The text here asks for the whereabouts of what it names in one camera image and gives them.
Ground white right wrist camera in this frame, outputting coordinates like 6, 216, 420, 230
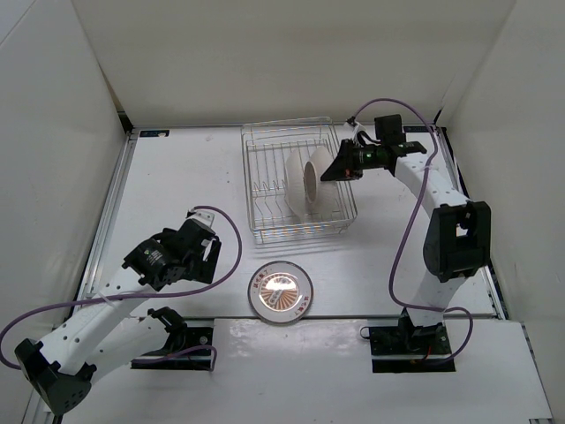
343, 116, 366, 147

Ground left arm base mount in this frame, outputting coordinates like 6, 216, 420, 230
131, 321, 214, 371

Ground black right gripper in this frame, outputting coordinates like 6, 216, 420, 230
320, 139, 385, 182

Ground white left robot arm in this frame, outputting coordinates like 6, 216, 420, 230
15, 212, 222, 416

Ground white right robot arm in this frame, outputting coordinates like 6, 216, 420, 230
320, 115, 491, 353

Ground left blue corner label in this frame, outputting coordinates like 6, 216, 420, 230
139, 130, 170, 138

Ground plate with orange sunburst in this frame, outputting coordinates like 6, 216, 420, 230
247, 261, 314, 326

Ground white plate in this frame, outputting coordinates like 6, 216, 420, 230
285, 149, 308, 223
304, 147, 338, 215

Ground metal wire dish rack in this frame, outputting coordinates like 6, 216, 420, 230
241, 117, 358, 244

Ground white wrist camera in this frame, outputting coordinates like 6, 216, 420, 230
343, 116, 366, 147
186, 209, 215, 228

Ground right blue corner label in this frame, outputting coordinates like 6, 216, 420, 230
403, 125, 432, 133

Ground blue corner label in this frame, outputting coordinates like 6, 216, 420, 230
403, 125, 432, 133
139, 130, 170, 138

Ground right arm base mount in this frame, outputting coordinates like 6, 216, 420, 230
359, 326, 456, 374

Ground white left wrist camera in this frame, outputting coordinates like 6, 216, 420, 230
186, 209, 215, 228

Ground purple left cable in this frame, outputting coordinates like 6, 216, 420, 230
0, 205, 244, 372

